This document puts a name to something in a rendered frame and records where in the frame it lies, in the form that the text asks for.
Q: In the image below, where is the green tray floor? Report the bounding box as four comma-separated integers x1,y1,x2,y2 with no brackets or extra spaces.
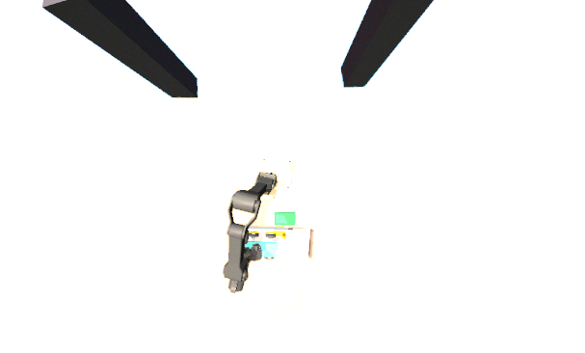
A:
275,213,295,225

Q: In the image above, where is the yellow wheel chock with orange handle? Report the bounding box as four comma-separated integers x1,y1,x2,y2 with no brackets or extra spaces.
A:
273,231,286,239

